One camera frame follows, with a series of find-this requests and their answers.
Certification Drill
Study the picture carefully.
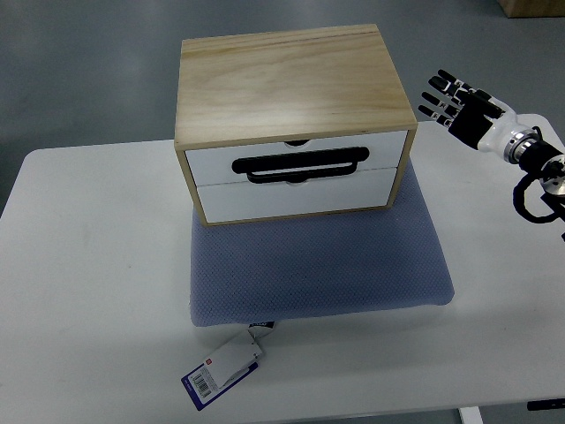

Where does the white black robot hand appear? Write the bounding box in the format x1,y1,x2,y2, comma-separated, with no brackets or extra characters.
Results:
418,70,537,163

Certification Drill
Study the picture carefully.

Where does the black drawer handle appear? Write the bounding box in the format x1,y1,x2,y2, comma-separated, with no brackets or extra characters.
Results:
231,147,370,184

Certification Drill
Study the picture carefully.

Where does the white drawer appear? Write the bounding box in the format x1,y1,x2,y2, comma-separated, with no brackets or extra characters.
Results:
198,168,396,223
185,131,407,186

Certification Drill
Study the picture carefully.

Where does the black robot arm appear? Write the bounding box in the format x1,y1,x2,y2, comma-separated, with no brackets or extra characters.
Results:
505,126,564,224

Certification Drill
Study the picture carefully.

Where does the wooden drawer cabinet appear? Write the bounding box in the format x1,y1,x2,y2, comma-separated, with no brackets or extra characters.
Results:
175,24,418,225

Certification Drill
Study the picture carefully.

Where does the cardboard box corner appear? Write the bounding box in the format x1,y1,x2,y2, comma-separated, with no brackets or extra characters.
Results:
497,0,565,19

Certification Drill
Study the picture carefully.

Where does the blue grey mesh cushion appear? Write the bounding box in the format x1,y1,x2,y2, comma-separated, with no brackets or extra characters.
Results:
190,167,455,327

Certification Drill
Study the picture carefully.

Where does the white table leg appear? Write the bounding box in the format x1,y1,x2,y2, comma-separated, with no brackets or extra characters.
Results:
458,406,484,424

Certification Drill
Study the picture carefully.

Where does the white blue product tag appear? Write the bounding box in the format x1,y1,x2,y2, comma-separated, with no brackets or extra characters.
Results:
181,322,275,411

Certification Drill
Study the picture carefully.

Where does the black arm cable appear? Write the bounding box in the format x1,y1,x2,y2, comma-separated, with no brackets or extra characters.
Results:
511,174,561,224

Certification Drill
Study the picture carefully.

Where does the black table bracket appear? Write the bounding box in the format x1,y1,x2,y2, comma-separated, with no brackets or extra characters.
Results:
527,398,565,412

